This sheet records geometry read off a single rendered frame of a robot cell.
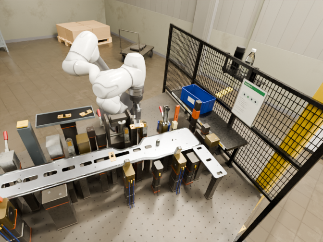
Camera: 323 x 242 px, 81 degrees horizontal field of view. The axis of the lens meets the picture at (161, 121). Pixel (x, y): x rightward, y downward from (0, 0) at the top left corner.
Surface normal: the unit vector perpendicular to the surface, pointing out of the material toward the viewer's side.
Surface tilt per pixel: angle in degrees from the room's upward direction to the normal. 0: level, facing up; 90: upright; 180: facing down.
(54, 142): 0
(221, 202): 0
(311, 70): 90
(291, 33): 90
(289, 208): 0
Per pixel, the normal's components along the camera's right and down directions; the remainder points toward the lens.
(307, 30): -0.71, 0.38
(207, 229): 0.10, -0.78
